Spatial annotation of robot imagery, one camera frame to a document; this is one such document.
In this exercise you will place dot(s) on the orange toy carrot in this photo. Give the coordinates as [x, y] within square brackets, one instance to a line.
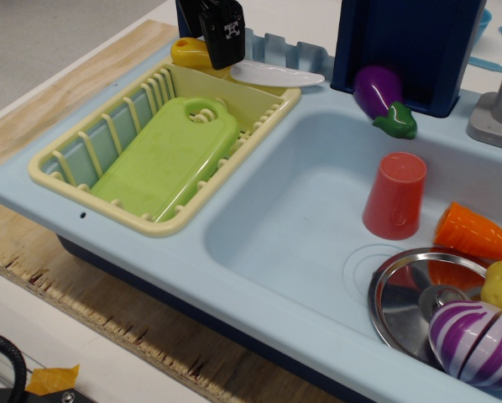
[466, 231]

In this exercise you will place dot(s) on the red plastic cup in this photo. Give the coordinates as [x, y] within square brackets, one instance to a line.
[393, 208]

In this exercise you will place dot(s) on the yellow handled white toy knife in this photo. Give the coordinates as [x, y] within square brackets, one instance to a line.
[192, 53]

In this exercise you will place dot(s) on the purple toy eggplant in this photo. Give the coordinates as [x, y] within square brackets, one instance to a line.
[378, 91]

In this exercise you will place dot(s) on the light blue plastic spoon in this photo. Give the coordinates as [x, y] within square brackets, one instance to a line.
[484, 21]

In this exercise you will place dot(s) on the purple striped toy onion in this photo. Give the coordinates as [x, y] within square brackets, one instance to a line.
[466, 338]

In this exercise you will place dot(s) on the silver metal pot lid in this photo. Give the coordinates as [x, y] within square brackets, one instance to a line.
[408, 288]

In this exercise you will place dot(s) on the cream plastic dish rack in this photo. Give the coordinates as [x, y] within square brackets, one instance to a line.
[75, 161]

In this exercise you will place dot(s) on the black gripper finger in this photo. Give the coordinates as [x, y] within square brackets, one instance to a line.
[188, 13]
[223, 29]

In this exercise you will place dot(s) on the dark blue plastic backsplash box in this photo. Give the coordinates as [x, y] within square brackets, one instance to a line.
[426, 42]

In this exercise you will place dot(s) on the black bracket with screw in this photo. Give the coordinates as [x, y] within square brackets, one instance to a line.
[68, 396]

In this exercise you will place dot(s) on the green plastic cutting board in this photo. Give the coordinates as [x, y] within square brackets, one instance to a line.
[179, 147]

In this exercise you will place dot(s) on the light blue plastic utensil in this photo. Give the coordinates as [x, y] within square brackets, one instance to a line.
[488, 64]

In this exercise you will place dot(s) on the light blue toy sink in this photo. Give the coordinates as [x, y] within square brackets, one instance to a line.
[279, 256]

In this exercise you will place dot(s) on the yellow tape piece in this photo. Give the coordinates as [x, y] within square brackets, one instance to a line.
[52, 380]

